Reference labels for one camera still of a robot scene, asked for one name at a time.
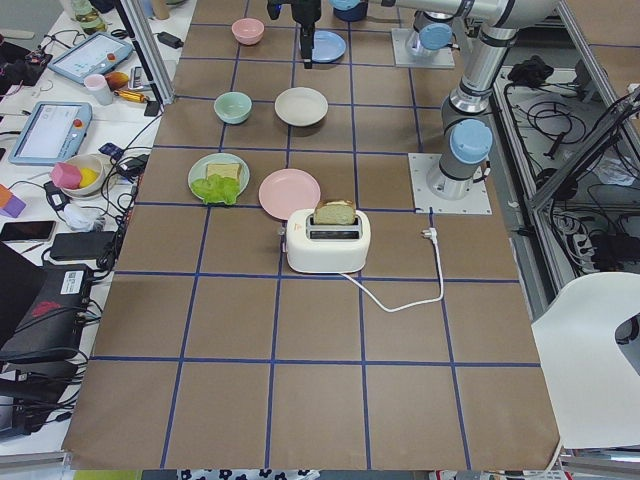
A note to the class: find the teach pendant tablet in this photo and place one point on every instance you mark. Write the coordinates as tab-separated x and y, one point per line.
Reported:
53	133
100	53

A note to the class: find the near teach pendant tablet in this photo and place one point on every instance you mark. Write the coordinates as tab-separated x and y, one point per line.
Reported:
53	133

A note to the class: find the green bowl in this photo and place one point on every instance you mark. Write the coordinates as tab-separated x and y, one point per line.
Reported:
233	107

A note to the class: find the cream white plate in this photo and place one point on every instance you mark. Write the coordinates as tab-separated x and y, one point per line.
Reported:
301	106

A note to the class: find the dark blue pot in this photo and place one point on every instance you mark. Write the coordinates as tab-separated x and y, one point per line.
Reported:
349	10

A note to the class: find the white chair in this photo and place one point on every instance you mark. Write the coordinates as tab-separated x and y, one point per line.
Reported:
594	389

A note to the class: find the glass bottle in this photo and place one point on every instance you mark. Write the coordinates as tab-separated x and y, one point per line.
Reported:
88	17

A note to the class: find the far teach pendant tablet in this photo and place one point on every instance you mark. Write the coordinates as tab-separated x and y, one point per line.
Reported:
100	53

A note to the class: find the pink toy block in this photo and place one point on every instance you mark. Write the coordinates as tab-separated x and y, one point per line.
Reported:
66	175

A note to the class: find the yellow toy fruit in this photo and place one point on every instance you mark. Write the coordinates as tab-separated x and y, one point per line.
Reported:
88	177

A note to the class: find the toast slice in toaster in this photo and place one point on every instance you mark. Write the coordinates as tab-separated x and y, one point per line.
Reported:
334	212

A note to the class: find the orange metal cylinder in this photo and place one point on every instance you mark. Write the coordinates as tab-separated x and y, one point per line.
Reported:
131	96

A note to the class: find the bread slice on plate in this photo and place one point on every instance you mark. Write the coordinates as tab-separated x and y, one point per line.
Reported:
231	170

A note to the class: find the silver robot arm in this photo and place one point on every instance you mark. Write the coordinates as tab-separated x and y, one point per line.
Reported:
469	139

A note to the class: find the purple toy block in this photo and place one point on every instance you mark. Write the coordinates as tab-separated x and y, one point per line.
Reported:
10	205

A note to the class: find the pink bowl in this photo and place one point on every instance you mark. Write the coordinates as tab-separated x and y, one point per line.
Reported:
248	31

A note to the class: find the black smartphone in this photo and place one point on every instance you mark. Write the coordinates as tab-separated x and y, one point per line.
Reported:
28	231

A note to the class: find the black power adapter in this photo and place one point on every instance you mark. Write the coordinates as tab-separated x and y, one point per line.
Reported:
169	40

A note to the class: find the white toaster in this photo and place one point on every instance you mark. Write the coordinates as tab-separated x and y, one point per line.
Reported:
326	249

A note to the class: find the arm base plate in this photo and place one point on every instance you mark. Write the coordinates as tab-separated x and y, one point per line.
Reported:
409	52
434	192

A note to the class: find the beige bowl with toys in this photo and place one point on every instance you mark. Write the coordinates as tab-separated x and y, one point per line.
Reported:
98	162

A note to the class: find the aluminium frame post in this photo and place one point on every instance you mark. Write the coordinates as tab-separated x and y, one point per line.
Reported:
144	42

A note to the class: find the blue plate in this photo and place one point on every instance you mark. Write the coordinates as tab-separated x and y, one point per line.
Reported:
327	48

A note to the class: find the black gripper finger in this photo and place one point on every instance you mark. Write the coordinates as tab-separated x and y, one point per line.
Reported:
303	41
309	45

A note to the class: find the black computer box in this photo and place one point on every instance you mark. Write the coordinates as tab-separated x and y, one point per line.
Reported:
41	312

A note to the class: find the pink plastic cup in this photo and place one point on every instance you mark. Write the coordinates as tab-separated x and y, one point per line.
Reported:
98	87

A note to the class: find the green lettuce leaf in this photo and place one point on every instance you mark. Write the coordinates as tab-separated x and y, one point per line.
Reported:
216	190

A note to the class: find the green plate with food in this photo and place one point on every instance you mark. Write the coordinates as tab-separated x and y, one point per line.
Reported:
198	170

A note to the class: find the pink plate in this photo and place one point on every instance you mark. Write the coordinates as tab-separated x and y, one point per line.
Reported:
287	190

